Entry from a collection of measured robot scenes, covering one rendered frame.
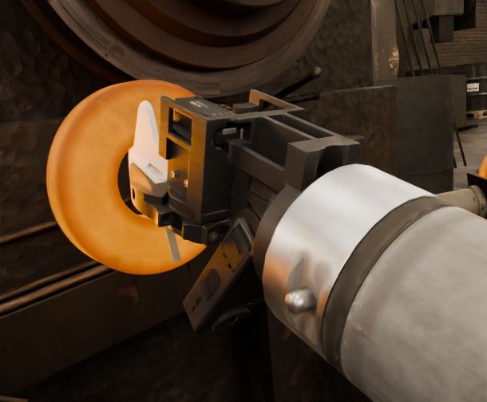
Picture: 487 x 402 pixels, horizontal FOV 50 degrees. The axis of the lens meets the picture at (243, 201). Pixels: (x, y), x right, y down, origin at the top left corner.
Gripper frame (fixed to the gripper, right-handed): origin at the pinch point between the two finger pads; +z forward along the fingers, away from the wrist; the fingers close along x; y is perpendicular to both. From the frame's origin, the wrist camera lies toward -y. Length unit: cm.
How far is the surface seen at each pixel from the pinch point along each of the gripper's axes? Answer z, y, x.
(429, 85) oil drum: 145, -42, -258
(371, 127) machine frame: 25, -11, -60
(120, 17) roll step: 19.0, 8.2, -6.4
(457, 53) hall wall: 618, -126, -1048
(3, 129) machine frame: 27.0, -5.6, 4.8
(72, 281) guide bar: 12.9, -19.2, 2.3
